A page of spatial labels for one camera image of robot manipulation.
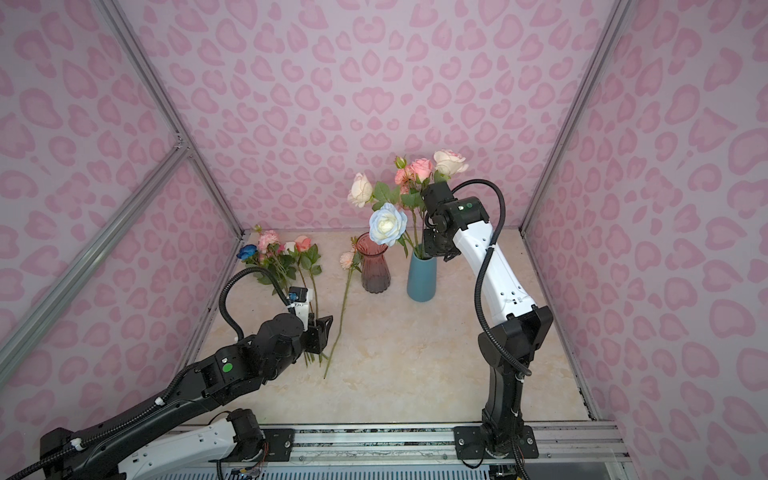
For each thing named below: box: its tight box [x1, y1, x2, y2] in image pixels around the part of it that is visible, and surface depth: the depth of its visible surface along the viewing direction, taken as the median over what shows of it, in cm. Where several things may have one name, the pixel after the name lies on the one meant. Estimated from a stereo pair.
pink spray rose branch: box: [395, 156, 433, 260], surface depth 78 cm
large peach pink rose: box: [434, 149, 469, 179], surface depth 67 cm
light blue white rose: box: [369, 203, 408, 247], surface depth 62 cm
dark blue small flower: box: [236, 244, 258, 260], surface depth 108 cm
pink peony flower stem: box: [255, 224, 297, 289], surface depth 106 cm
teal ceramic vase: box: [407, 252, 437, 302], surface depth 97 cm
